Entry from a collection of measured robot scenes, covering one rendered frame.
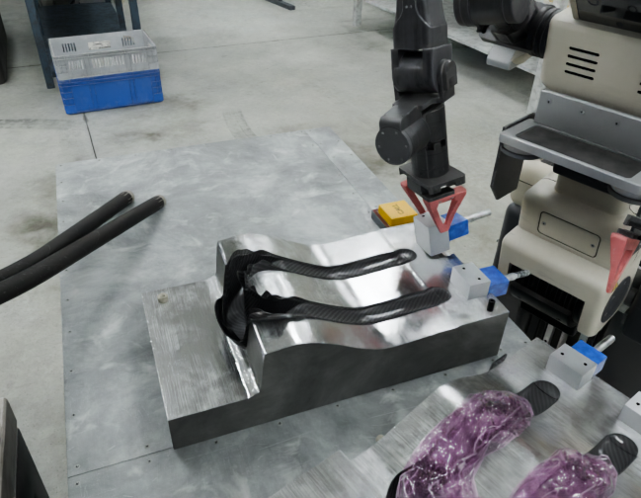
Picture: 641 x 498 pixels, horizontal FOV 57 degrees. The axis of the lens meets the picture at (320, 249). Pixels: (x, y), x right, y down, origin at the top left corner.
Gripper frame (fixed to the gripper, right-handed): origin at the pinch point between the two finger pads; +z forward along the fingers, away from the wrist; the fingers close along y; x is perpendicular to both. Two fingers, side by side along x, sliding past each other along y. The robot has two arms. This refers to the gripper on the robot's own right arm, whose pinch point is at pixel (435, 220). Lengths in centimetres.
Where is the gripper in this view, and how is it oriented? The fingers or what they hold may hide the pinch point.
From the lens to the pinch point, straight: 98.2
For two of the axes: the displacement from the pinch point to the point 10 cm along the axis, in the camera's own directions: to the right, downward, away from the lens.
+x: 9.2, -3.2, 2.2
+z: 1.8, 8.5, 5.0
